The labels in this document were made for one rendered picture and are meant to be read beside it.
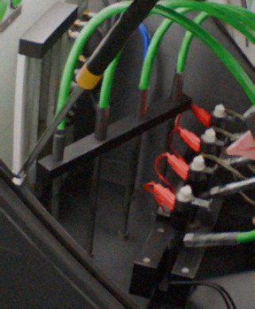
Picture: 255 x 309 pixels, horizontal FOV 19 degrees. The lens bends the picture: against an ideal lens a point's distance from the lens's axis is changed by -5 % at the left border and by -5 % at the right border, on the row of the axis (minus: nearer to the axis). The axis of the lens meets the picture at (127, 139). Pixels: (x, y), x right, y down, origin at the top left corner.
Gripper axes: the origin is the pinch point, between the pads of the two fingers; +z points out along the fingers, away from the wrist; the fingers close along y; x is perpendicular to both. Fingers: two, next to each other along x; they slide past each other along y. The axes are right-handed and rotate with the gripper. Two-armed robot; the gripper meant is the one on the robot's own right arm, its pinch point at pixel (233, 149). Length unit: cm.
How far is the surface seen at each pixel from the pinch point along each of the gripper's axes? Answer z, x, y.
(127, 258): 38.0, -6.3, -14.8
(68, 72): 12.5, 7.4, 20.7
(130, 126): 21.9, -7.7, 7.2
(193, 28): -11.6, 9.9, 18.5
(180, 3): -2.1, -3.9, 21.4
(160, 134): 33.0, -25.6, 0.1
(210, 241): 2.1, 11.4, -7.9
